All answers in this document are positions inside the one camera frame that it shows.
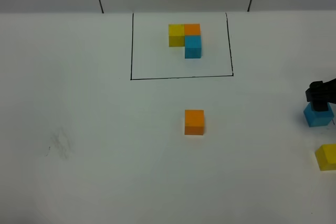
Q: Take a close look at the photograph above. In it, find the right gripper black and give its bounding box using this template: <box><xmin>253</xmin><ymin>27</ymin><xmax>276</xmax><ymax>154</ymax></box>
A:
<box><xmin>306</xmin><ymin>79</ymin><xmax>336</xmax><ymax>112</ymax></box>

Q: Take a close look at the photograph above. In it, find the template blue cube block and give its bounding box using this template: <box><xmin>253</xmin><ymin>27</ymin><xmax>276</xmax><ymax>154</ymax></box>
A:
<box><xmin>185</xmin><ymin>35</ymin><xmax>202</xmax><ymax>59</ymax></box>

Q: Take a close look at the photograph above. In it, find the template orange cube block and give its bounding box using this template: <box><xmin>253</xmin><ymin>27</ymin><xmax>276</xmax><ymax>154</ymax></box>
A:
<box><xmin>184</xmin><ymin>24</ymin><xmax>201</xmax><ymax>36</ymax></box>

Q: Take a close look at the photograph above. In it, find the template yellow cube block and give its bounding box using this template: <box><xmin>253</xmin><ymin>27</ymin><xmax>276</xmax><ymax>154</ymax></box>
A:
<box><xmin>169</xmin><ymin>24</ymin><xmax>185</xmax><ymax>47</ymax></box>

